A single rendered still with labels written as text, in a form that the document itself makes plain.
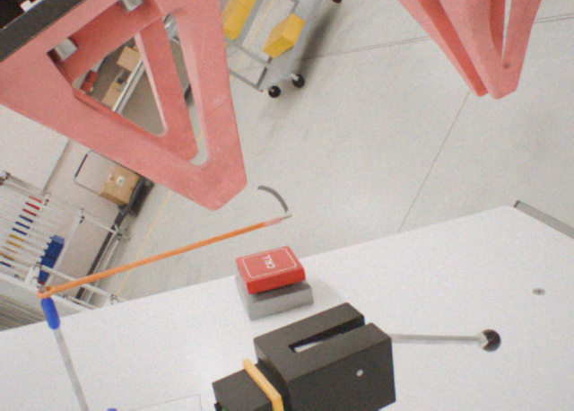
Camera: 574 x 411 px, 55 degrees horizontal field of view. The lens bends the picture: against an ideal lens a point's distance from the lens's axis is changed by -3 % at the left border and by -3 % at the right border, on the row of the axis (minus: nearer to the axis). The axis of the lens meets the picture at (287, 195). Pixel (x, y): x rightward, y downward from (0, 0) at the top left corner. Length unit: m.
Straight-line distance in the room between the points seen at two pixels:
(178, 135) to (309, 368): 0.12
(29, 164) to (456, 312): 7.98
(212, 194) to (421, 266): 0.37
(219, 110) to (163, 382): 0.29
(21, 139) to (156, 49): 8.07
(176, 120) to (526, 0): 0.17
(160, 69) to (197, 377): 0.26
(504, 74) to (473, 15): 0.04
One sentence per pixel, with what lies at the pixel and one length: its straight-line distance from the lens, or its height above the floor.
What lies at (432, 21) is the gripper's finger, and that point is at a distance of 0.28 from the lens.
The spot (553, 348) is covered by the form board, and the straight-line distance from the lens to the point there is 0.43.
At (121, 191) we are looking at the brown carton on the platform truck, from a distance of 7.44.
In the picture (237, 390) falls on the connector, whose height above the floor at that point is 1.18.
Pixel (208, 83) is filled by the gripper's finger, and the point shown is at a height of 1.27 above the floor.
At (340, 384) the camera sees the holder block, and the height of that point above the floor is 1.14.
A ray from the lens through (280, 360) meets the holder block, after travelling 0.27.
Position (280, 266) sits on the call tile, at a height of 1.10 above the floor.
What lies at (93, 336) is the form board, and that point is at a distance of 0.51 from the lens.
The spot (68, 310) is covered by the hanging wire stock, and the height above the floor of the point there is 1.14.
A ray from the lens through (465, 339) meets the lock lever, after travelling 0.34.
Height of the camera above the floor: 1.30
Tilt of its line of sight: 22 degrees down
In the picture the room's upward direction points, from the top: 62 degrees counter-clockwise
